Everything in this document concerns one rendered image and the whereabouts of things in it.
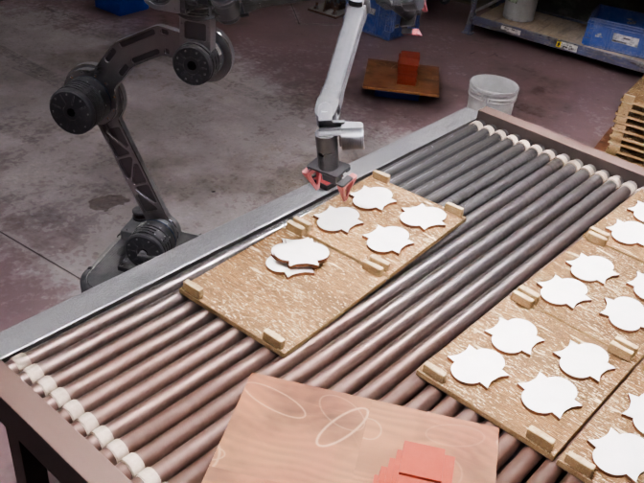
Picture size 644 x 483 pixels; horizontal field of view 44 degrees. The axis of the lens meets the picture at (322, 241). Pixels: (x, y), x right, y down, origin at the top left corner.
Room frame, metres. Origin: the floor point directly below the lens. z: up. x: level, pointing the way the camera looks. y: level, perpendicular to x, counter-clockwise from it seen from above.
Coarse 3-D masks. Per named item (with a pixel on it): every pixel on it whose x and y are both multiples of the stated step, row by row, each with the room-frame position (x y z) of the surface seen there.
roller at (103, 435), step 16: (544, 160) 2.51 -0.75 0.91; (512, 176) 2.35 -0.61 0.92; (480, 192) 2.23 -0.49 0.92; (496, 192) 2.26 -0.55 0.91; (464, 208) 2.12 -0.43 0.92; (224, 352) 1.37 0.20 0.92; (240, 352) 1.38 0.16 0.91; (208, 368) 1.32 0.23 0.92; (224, 368) 1.34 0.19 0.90; (176, 384) 1.26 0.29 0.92; (192, 384) 1.27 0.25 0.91; (160, 400) 1.21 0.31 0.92; (176, 400) 1.23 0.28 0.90; (128, 416) 1.15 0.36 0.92; (144, 416) 1.17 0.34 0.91; (96, 432) 1.10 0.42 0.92; (112, 432) 1.11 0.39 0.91
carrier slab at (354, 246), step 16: (352, 192) 2.13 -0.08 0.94; (400, 192) 2.15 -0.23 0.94; (320, 208) 2.01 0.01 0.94; (352, 208) 2.03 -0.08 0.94; (384, 208) 2.05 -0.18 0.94; (400, 208) 2.06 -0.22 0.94; (368, 224) 1.95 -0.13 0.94; (384, 224) 1.96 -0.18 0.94; (400, 224) 1.96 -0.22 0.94; (448, 224) 1.99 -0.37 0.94; (320, 240) 1.85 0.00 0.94; (336, 240) 1.85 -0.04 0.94; (352, 240) 1.86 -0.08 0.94; (416, 240) 1.89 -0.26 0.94; (432, 240) 1.90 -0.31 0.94; (352, 256) 1.78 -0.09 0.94; (368, 256) 1.79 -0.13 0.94; (384, 256) 1.80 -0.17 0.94; (400, 256) 1.80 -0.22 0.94; (416, 256) 1.82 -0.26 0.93; (384, 272) 1.72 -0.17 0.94
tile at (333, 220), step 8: (328, 208) 2.00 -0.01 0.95; (336, 208) 2.00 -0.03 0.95; (344, 208) 2.01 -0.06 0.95; (320, 216) 1.95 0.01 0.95; (328, 216) 1.96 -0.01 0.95; (336, 216) 1.96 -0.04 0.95; (344, 216) 1.97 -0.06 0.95; (352, 216) 1.97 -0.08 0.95; (320, 224) 1.91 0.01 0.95; (328, 224) 1.91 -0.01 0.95; (336, 224) 1.92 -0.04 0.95; (344, 224) 1.92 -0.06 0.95; (352, 224) 1.92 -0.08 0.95; (360, 224) 1.94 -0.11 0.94; (328, 232) 1.88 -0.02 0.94; (336, 232) 1.89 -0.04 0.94; (344, 232) 1.89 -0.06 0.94
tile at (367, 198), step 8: (360, 192) 2.11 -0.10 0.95; (368, 192) 2.12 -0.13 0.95; (376, 192) 2.12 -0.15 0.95; (384, 192) 2.12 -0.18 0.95; (360, 200) 2.06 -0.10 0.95; (368, 200) 2.06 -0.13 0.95; (376, 200) 2.07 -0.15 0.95; (384, 200) 2.07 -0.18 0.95; (392, 200) 2.08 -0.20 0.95; (360, 208) 2.02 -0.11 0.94; (368, 208) 2.02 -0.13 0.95; (376, 208) 2.03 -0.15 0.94
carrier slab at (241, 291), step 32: (256, 256) 1.74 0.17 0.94; (224, 288) 1.59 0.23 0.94; (256, 288) 1.60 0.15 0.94; (288, 288) 1.61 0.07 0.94; (320, 288) 1.62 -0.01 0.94; (352, 288) 1.64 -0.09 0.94; (224, 320) 1.48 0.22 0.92; (256, 320) 1.48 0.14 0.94; (288, 320) 1.49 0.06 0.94; (320, 320) 1.50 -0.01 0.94; (288, 352) 1.38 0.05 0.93
